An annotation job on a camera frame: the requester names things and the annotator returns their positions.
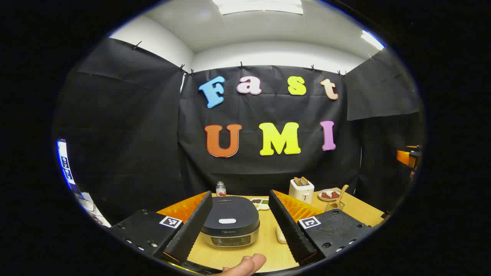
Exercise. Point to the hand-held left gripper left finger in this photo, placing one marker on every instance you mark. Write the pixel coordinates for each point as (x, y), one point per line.
(191, 226)

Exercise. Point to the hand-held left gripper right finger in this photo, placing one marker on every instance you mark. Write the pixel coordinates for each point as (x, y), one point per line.
(287, 226)

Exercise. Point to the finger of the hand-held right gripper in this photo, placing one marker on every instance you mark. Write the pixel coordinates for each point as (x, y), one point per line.
(404, 158)

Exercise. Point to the dark grey rice cooker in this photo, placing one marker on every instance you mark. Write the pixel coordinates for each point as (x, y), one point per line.
(230, 211)

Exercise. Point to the wooden spoon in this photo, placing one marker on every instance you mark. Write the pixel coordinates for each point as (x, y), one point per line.
(342, 191)

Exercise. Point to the white divided grain dish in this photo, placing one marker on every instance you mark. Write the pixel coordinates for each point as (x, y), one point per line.
(261, 203)

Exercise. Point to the white toaster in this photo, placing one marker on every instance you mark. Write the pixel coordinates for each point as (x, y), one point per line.
(301, 192)

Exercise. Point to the toasted bread slice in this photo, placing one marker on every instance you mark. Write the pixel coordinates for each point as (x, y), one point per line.
(297, 181)
(304, 180)

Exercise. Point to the small clear bottle red label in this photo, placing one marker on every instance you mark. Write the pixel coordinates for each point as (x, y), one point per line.
(221, 190)

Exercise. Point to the white round plate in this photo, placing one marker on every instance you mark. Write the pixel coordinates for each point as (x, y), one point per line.
(329, 200)

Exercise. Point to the red meat piece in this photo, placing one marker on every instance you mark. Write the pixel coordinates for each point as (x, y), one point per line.
(326, 195)
(335, 194)

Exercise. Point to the small ceiling light panel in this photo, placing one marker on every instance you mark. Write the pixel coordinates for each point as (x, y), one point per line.
(372, 39)

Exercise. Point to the computer monitor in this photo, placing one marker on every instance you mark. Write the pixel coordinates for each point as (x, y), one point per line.
(64, 161)

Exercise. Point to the large ceiling light panel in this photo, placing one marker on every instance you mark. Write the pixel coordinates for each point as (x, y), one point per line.
(257, 5)

